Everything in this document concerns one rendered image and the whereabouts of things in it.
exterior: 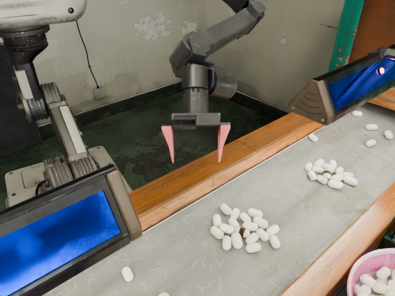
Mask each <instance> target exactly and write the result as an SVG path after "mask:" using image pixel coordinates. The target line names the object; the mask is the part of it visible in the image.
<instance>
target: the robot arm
mask: <svg viewBox="0 0 395 296"><path fill-rule="evenodd" d="M222 1H223V2H225V3H226V4H228V5H229V6H230V7H231V8H232V10H233V11H234V12H235V15H233V16H231V17H229V18H227V19H225V20H223V21H221V22H219V23H217V24H215V25H213V26H211V27H209V28H206V29H204V30H198V31H196V32H195V31H191V32H189V33H187V34H186V35H184V36H183V38H182V39H181V41H180V42H179V44H178V45H177V47H176V48H175V50H174V51H173V52H172V54H171V55H170V57H169V62H170V64H171V67H172V70H173V73H174V74H175V77H177V78H182V113H171V121H172V124H173V127H172V125H162V127H161V129H162V132H163V134H164V137H165V139H166V142H167V144H168V146H169V150H170V156H171V159H172V163H174V146H173V130H196V127H207V126H218V127H219V130H218V148H217V155H218V163H219V162H220V160H221V156H222V150H223V146H224V143H225V141H226V138H227V136H228V133H229V130H230V122H220V113H209V96H214V97H221V98H224V99H230V98H231V97H232V96H233V95H234V94H235V92H236V89H237V80H236V78H235V77H234V76H233V75H231V74H230V72H229V71H228V69H226V68H223V67H221V66H218V65H215V64H214V61H211V60H207V58H208V57H209V56H210V55H211V54H213V53H214V52H216V51H218V50H219V49H220V48H222V47H224V46H225V45H227V44H228V43H230V42H231V41H233V40H235V39H239V38H241V37H242V36H243V35H248V34H249V33H250V32H251V30H252V29H253V28H254V27H255V26H256V25H257V24H258V23H259V21H260V20H261V19H262V18H263V17H264V15H265V13H264V11H265V10H266V7H265V5H264V4H263V3H262V2H260V1H259V0H222Z"/></svg>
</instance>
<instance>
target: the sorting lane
mask: <svg viewBox="0 0 395 296"><path fill-rule="evenodd" d="M354 111H360V112H362V115H361V116H354V115H353V112H354ZM354 111H352V112H350V113H348V114H347V115H345V116H343V117H341V118H340V119H338V120H337V121H335V122H333V123H331V124H329V125H328V126H323V127H321V128H320V129H318V130H316V131H315V132H313V133H311V134H314V135H315V136H316V137H317V138H318V141H316V142H313V141H312V140H310V139H309V135H308V136H306V137H304V138H302V139H301V140H299V141H298V142H296V143H294V144H292V145H291V146H289V147H287V148H286V149H284V150H282V151H281V152H279V153H277V154H276V155H274V156H272V157H270V158H269V159H267V160H265V161H263V162H262V163H260V164H258V165H257V166H255V167H254V168H252V169H250V170H248V171H247V172H245V173H243V174H241V175H240V176H238V177H236V178H235V179H233V180H231V181H230V182H228V183H226V184H224V185H223V186H221V187H219V188H218V189H216V190H214V191H213V192H211V193H209V194H207V195H206V196H204V197H202V198H201V199H199V200H197V201H196V202H194V203H192V204H191V205H189V206H187V207H185V208H184V209H182V210H181V211H178V212H177V213H175V214H174V215H172V216H170V217H168V218H167V219H165V220H163V221H161V222H160V223H158V224H157V225H155V226H153V227H151V228H150V229H148V230H146V231H144V232H143V233H142V236H141V237H139V238H137V239H136V240H134V241H130V244H128V245H126V246H125V247H123V248H121V249H120V250H118V251H117V252H115V253H113V254H111V255H110V256H108V257H106V258H105V259H103V260H101V261H100V262H98V263H96V264H95V265H93V266H91V267H89V268H88V269H86V270H85V271H83V272H81V273H80V274H78V275H76V276H74V277H73V278H71V279H70V280H67V281H66V282H64V283H63V284H61V285H59V286H58V287H56V288H54V289H53V290H51V291H50V292H47V293H46V294H44V295H43V296H158V295H160V294H161V293H163V292H166V293H168V294H169V296H279V295H280V294H281V293H282V292H283V291H284V290H285V289H286V288H287V287H288V286H289V285H290V284H291V283H292V282H293V281H294V280H295V279H296V278H297V277H298V276H299V275H300V274H301V273H302V272H303V271H304V270H305V269H306V268H307V267H308V266H309V265H310V264H311V263H312V262H313V261H314V260H315V259H316V258H317V257H318V256H319V255H320V254H321V253H322V252H323V251H324V250H325V249H327V248H328V247H329V246H330V245H331V244H332V243H333V242H334V241H335V240H336V239H337V238H338V237H339V236H340V235H341V234H342V233H343V232H344V231H345V230H346V229H347V228H348V227H349V226H350V225H351V224H352V223H353V222H354V221H355V220H356V219H357V218H358V217H359V216H360V215H361V214H362V213H363V212H364V211H365V210H366V209H367V208H369V207H370V206H371V205H372V204H373V203H374V202H375V201H376V200H377V199H378V198H379V197H380V196H381V195H382V194H383V193H384V192H385V191H386V190H387V189H388V188H389V187H390V186H391V185H392V184H393V183H394V182H395V119H394V118H391V117H388V116H385V115H382V114H379V113H376V112H373V111H371V110H367V109H365V108H362V107H358V108H357V109H355V110H354ZM366 125H377V127H378V128H377V130H375V131H372V130H367V129H366ZM386 130H389V131H391V132H392V134H393V138H392V139H387V138H386V136H385V135H384V133H385V131H386ZM371 139H374V140H375V141H376V144H375V145H373V146H371V147H368V146H366V142H367V141H369V140H371ZM318 159H323V160H324V163H328V164H329V161H330V160H335V161H336V164H337V167H336V169H337V168H338V167H342V168H343V169H344V172H350V173H353V178H354V179H356V180H357V181H358V184H357V185H356V186H352V185H349V184H347V183H345V182H344V181H343V180H342V181H341V182H342V183H343V188H342V189H335V188H332V187H330V186H329V185H328V182H329V181H330V180H331V178H330V180H328V181H327V183H326V184H321V182H319V181H318V180H317V178H316V180H310V178H309V176H308V172H309V171H306V170H305V169H304V167H305V165H306V164H307V163H311V164H312V167H313V166H314V163H315V162H316V161H317V160H318ZM336 169H335V170H336ZM335 170H334V171H335ZM222 204H226V205H228V206H229V207H230V208H231V210H233V209H234V208H238V209H239V210H240V214H241V213H246V214H247V215H248V213H247V212H248V210H249V209H250V208H253V209H256V210H260V211H261V212H262V213H263V217H262V219H264V220H266V221H267V222H268V224H269V225H268V228H269V227H270V226H272V225H273V224H276V225H278V226H279V232H278V233H276V234H275V236H276V237H277V238H278V240H279V242H280V247H279V248H273V247H272V245H271V243H270V240H269V239H268V240H267V241H263V240H262V239H261V238H260V237H259V239H258V240H257V241H256V243H259V244H260V245H261V249H260V251H258V252H255V253H248V252H247V251H246V246H247V243H246V238H244V237H241V238H242V242H243V245H242V247H241V248H240V249H236V248H234V246H233V244H232V239H231V248H230V250H224V249H223V247H222V239H223V238H222V239H217V238H216V237H215V236H214V235H212V234H211V233H210V228H211V227H212V226H214V225H213V216H214V215H215V214H218V215H220V217H221V223H225V224H227V225H230V224H229V222H228V221H229V219H230V218H231V217H230V215H226V214H225V213H224V212H223V211H222V210H221V209H220V206H221V205H222ZM240 214H239V216H238V218H237V219H236V221H237V222H238V223H239V227H242V225H243V223H244V222H243V220H241V219H240ZM248 216H249V215H248ZM249 217H250V218H251V220H252V221H251V223H253V219H254V217H251V216H249ZM266 229H267V228H266ZM266 229H263V230H264V231H265V232H266ZM124 267H129V268H130V269H131V271H132V273H133V280H132V281H130V282H127V281H125V279H124V277H123V274H122V269H123V268H124Z"/></svg>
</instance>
